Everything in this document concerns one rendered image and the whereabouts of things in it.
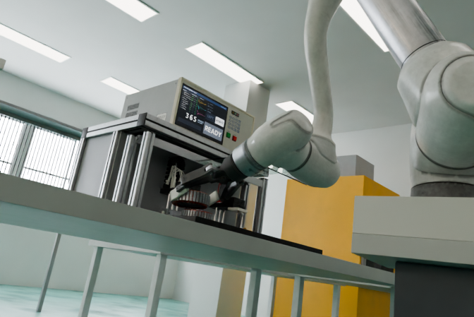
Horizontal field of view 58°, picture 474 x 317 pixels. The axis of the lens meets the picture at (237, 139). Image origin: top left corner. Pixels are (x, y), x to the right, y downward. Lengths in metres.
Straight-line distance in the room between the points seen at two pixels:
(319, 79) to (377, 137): 6.25
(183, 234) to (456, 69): 0.70
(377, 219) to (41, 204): 0.65
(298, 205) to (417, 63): 4.74
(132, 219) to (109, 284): 7.87
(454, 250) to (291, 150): 0.41
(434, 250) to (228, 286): 4.83
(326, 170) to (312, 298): 4.18
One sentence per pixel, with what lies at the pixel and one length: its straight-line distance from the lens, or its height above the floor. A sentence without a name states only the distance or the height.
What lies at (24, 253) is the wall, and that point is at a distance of 8.08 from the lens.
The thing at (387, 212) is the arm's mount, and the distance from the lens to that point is 0.91.
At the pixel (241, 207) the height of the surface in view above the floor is 0.89.
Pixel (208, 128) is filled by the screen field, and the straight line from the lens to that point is 1.71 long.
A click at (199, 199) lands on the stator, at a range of 1.20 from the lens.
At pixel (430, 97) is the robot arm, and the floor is 0.97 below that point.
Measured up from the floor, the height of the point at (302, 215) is 1.47.
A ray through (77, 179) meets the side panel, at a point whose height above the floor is 0.90.
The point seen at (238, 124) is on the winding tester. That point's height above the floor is 1.25.
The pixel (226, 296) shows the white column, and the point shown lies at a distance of 5.61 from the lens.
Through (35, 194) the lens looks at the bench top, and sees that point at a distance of 0.90.
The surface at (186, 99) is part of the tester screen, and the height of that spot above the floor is 1.24.
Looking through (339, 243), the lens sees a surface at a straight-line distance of 5.15.
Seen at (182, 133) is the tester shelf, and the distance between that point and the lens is 1.58.
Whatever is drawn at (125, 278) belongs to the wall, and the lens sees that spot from 9.04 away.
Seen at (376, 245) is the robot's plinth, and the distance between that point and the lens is 0.90.
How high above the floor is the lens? 0.63
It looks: 18 degrees up
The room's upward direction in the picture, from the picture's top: 9 degrees clockwise
